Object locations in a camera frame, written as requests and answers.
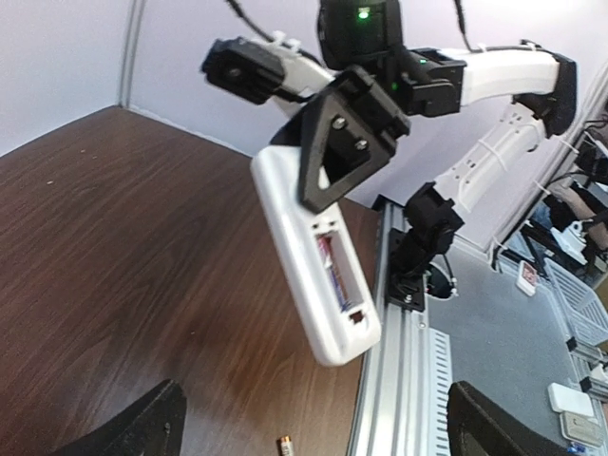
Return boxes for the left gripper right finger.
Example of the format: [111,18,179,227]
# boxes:
[447,381,565,456]

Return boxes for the white remote control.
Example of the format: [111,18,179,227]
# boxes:
[251,145,381,367]

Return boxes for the gold battery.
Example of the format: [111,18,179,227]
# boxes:
[276,435,295,456]

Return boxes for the blue purple battery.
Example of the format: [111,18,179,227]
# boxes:
[317,236,351,312]

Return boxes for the left aluminium frame post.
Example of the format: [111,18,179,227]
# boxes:
[117,0,147,108]

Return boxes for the white basket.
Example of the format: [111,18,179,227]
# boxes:
[544,258,607,346]

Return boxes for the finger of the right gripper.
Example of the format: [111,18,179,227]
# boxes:
[297,100,395,213]

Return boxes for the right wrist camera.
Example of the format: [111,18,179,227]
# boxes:
[200,37,310,105]

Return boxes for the red white card box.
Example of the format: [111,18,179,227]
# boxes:
[515,260,539,296]

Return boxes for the white small box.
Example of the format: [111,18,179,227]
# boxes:
[547,383,595,418]

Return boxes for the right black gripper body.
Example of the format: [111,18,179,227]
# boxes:
[270,66,410,152]

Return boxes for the white perforated tray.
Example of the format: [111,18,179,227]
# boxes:
[422,329,452,456]

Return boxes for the front aluminium rail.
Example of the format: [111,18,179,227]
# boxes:
[347,196,428,455]

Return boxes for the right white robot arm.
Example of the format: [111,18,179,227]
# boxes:
[256,1,607,243]

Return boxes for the beige small case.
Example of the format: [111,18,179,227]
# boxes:
[560,411,604,447]

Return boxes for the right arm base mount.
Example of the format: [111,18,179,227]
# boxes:
[385,181,464,312]

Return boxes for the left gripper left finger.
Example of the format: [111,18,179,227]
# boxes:
[53,379,186,455]

